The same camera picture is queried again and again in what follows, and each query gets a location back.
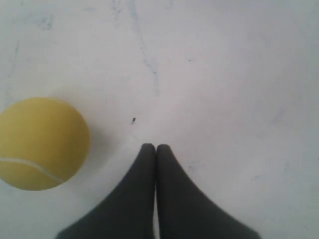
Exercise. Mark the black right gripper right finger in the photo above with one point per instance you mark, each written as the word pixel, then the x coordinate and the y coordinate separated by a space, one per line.
pixel 184 211

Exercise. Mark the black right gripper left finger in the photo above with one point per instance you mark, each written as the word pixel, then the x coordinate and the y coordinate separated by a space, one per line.
pixel 127 212

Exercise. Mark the yellow tennis ball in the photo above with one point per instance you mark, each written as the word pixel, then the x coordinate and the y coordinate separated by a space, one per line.
pixel 43 143

